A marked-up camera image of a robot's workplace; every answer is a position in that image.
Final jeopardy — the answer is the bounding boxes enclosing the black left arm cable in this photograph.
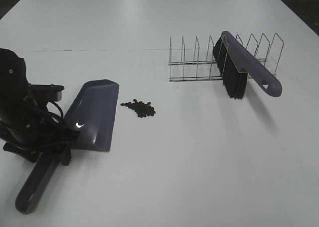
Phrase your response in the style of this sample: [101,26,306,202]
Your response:
[32,100,67,130]

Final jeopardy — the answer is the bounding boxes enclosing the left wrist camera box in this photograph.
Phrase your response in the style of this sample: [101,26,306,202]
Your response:
[29,84,64,102]

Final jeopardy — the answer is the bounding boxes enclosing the purple plastic dustpan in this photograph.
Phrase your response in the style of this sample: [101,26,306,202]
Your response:
[15,79,119,215]

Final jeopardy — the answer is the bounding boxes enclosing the purple hand brush black bristles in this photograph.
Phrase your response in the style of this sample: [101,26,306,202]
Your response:
[213,31,283,99]

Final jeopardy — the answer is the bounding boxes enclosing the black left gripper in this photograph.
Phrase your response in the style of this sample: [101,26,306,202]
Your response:
[0,87,80,165]

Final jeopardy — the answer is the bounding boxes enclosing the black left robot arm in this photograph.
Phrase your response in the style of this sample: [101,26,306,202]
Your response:
[0,48,80,165]

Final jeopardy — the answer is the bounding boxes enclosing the pile of coffee beans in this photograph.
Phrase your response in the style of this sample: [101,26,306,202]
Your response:
[120,99,156,118]

